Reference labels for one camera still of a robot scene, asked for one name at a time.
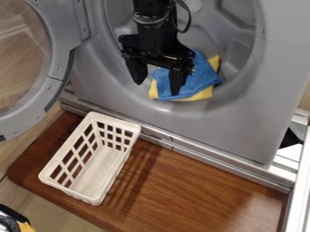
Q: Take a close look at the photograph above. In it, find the washing machine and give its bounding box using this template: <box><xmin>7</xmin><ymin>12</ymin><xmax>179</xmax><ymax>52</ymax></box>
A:
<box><xmin>0</xmin><ymin>0</ymin><xmax>310</xmax><ymax>167</ymax></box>

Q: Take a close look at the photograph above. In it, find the yellow cloth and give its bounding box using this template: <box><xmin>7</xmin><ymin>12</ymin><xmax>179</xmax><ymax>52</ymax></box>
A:
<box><xmin>147</xmin><ymin>54</ymin><xmax>222</xmax><ymax>102</ymax></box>

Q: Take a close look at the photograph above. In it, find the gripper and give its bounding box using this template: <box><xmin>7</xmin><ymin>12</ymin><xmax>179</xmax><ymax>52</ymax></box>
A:
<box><xmin>117</xmin><ymin>34</ymin><xmax>198</xmax><ymax>97</ymax></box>

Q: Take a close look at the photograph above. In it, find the white basket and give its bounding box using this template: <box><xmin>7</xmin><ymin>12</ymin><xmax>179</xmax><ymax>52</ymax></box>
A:
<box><xmin>37</xmin><ymin>111</ymin><xmax>143</xmax><ymax>207</ymax></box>

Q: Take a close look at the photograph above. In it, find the blue cloth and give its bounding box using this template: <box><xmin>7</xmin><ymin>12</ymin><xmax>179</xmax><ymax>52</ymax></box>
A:
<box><xmin>150</xmin><ymin>49</ymin><xmax>225</xmax><ymax>102</ymax></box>

